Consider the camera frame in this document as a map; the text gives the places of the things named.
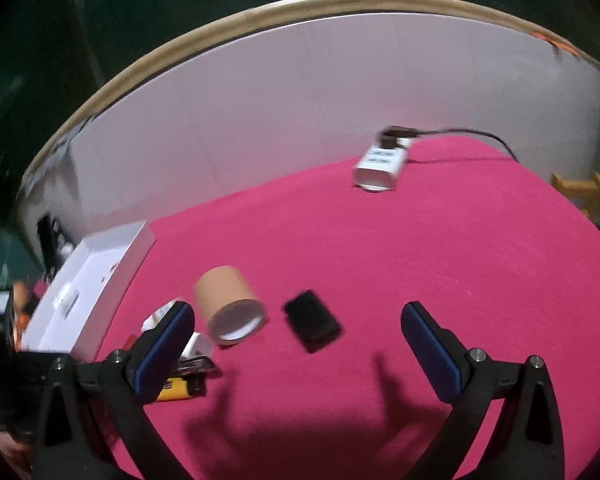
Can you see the wooden trim strip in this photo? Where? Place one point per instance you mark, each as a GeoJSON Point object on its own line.
{"type": "Point", "coordinates": [155, 55]}

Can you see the white cardboard box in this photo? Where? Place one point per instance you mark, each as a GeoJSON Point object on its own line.
{"type": "Point", "coordinates": [100, 280]}

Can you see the yellow wooden rack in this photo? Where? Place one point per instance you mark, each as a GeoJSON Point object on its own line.
{"type": "Point", "coordinates": [577, 187]}

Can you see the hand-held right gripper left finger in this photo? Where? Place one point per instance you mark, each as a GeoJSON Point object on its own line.
{"type": "Point", "coordinates": [164, 352]}

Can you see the white power adapter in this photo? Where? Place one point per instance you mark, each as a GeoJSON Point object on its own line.
{"type": "Point", "coordinates": [377, 167]}

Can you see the yellow lighter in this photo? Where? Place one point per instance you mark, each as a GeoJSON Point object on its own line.
{"type": "Point", "coordinates": [177, 390]}

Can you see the black charger plug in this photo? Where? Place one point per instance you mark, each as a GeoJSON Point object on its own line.
{"type": "Point", "coordinates": [312, 322]}

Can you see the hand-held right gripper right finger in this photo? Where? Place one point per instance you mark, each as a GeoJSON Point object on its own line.
{"type": "Point", "coordinates": [430, 355]}

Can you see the black phone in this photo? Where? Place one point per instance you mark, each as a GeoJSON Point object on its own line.
{"type": "Point", "coordinates": [46, 242]}

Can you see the brown tape roll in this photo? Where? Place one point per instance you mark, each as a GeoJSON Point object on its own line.
{"type": "Point", "coordinates": [225, 292]}

